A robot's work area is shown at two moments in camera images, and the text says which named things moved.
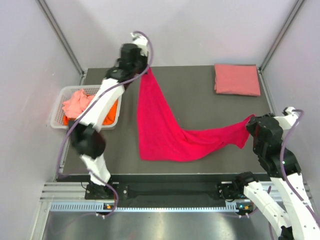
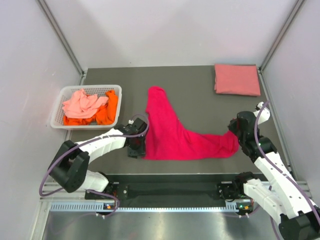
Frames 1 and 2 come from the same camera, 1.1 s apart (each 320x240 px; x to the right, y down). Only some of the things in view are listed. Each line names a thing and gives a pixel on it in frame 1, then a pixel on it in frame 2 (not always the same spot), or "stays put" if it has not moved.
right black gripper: x=251 y=124 → x=231 y=125
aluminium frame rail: x=298 y=5 stays put
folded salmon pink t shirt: x=237 y=79 stays put
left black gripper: x=144 y=58 → x=140 y=151
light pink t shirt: x=75 y=107 stays put
